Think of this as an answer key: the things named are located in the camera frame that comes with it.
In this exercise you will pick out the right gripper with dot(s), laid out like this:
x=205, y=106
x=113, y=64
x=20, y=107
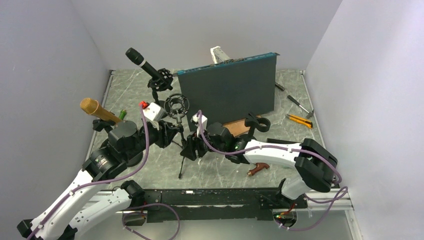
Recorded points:
x=189, y=151

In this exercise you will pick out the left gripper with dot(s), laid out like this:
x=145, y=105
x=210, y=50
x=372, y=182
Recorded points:
x=166, y=133

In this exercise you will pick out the black tripod shock mount stand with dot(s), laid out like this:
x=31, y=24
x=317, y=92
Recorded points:
x=177, y=107

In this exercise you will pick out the black round base clip stand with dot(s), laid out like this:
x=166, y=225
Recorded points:
x=254, y=123

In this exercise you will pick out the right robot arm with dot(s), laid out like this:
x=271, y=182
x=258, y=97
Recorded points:
x=315, y=166

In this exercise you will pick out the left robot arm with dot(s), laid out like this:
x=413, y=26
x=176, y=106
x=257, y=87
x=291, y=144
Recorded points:
x=67, y=218

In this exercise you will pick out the gold microphone black stand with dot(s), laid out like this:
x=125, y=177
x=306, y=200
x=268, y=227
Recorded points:
x=123, y=141

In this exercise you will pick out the black microphone white band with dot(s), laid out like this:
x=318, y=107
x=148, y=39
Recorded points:
x=135, y=57

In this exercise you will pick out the green marker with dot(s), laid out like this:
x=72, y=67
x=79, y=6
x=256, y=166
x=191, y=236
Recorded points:
x=122, y=114

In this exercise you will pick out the wooden board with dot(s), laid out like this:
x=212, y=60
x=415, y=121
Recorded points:
x=237, y=128

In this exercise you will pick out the dark grey upright board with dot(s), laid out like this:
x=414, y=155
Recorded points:
x=227, y=92

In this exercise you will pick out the yellow utility knife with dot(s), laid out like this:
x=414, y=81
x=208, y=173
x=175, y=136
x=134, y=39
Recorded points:
x=300, y=120

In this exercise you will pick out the small black hammer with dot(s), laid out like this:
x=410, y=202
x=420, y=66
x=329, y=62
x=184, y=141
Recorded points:
x=310, y=113

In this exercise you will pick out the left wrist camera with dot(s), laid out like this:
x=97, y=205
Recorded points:
x=152, y=111

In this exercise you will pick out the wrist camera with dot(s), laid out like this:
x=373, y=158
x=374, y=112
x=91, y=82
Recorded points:
x=152, y=111
x=200, y=121

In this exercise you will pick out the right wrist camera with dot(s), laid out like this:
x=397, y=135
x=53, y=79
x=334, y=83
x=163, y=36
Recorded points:
x=200, y=121

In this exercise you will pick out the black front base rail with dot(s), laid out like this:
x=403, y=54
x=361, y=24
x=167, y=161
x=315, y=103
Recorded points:
x=214, y=204

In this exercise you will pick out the white bracket behind board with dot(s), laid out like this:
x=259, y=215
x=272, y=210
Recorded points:
x=218, y=55

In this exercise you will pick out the black screwdriver handle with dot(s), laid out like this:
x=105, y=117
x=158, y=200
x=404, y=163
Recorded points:
x=280, y=87

